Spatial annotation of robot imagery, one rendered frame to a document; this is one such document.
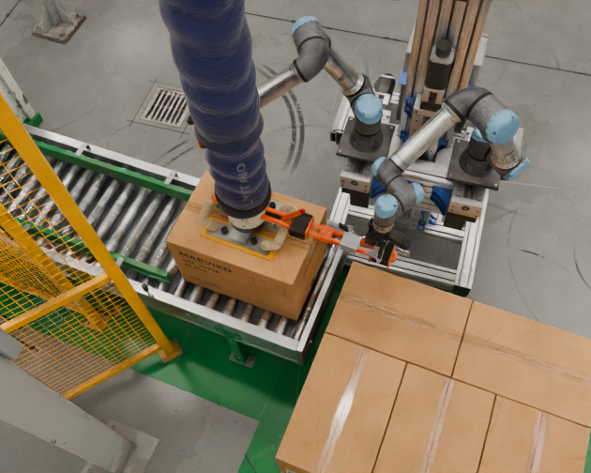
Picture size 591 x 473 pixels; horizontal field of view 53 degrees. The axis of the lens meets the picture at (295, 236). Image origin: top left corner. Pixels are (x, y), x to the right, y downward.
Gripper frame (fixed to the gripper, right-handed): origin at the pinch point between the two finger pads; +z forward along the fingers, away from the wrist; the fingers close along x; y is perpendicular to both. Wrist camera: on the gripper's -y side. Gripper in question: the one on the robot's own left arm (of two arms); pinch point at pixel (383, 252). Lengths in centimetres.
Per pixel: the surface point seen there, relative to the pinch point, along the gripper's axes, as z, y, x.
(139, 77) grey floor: 109, 223, -130
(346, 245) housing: -1.3, 14.4, 3.1
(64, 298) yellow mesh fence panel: 8, 113, 64
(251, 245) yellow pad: 11, 54, 12
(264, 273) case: 13, 44, 21
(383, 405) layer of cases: 54, -20, 43
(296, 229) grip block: -1.4, 35.6, 3.7
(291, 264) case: 13.2, 35.1, 12.5
